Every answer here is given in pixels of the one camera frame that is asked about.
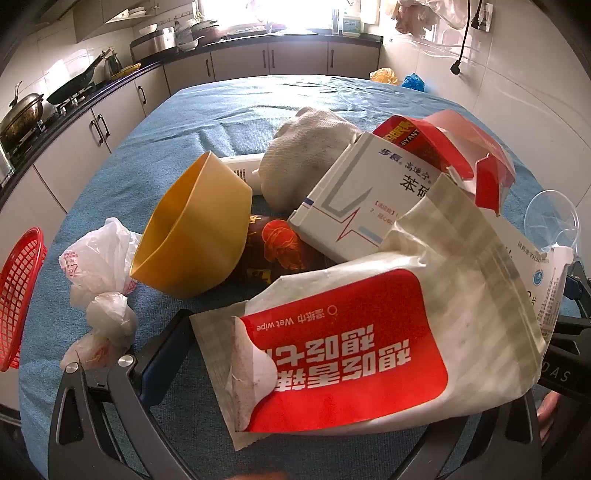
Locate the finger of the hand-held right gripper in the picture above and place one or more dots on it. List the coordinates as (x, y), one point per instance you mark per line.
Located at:
(577, 288)

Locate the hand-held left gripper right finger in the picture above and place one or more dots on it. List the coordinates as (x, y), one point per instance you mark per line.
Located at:
(512, 443)

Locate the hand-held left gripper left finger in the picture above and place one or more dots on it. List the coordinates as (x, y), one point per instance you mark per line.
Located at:
(161, 360)

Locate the red plastic basket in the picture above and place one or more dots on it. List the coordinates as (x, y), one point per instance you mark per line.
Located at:
(18, 286)

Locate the yellow plastic bowl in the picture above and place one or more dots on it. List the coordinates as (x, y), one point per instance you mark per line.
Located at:
(207, 203)

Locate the red white wet wipe packet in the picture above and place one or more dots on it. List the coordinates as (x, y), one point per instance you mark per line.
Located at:
(346, 346)

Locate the torn red carton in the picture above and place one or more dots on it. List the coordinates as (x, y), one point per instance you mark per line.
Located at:
(461, 134)

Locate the white medicine box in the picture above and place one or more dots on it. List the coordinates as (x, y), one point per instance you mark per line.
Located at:
(360, 203)

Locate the beige knitted cloth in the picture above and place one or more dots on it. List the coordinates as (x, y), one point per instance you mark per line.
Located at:
(304, 147)

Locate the person's right hand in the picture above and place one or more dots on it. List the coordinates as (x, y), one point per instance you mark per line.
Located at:
(549, 415)

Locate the clear plastic cup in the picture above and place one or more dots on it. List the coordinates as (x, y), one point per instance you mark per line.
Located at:
(554, 207)

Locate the white plastic bag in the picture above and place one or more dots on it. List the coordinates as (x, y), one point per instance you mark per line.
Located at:
(101, 258)

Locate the brown snack packet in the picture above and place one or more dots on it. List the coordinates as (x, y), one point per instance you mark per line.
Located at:
(277, 249)

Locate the blue plastic bag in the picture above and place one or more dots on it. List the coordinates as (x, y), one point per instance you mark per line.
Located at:
(413, 82)

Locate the black gas stove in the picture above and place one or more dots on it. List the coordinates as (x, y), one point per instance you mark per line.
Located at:
(51, 115)

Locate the steel wok with lid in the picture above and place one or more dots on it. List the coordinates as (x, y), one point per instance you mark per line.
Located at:
(21, 113)

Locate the black frying pan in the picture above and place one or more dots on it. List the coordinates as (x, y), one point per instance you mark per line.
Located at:
(69, 90)

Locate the yellow plastic bag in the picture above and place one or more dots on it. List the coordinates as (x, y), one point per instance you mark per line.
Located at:
(384, 76)

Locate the yellow plate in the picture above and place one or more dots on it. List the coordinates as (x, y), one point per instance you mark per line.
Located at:
(125, 70)

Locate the steel kettle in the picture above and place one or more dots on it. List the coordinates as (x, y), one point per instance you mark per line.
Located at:
(113, 64)

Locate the steel rice cooker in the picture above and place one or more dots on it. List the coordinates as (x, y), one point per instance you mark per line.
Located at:
(152, 46)

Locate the hanging plastic bags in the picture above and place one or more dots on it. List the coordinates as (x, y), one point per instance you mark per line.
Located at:
(415, 18)

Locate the white bowl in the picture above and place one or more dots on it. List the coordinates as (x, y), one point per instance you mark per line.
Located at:
(188, 45)

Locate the beige kitchen base cabinets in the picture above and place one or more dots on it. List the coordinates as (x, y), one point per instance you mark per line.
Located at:
(295, 62)

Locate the dark cooking pot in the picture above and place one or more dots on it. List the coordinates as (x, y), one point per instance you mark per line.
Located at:
(205, 28)

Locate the blue white box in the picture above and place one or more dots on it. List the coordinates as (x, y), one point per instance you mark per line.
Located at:
(351, 25)

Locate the kitchen window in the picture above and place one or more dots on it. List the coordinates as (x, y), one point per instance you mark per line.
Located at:
(277, 14)

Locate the white wall socket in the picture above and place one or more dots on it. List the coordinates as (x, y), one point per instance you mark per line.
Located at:
(485, 16)

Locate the upper wall cabinets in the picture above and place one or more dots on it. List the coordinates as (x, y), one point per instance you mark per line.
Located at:
(115, 16)

